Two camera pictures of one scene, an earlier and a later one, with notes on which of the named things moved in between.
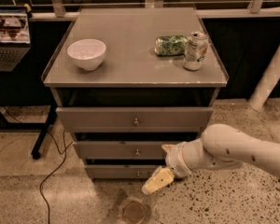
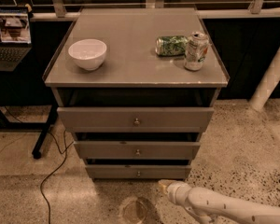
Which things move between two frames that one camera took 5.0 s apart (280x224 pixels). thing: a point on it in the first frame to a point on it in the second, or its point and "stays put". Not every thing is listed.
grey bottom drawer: x=120 y=171 stays put
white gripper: x=175 y=160 to x=175 y=189
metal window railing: x=256 y=11 stays put
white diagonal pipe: x=277 y=64 stays put
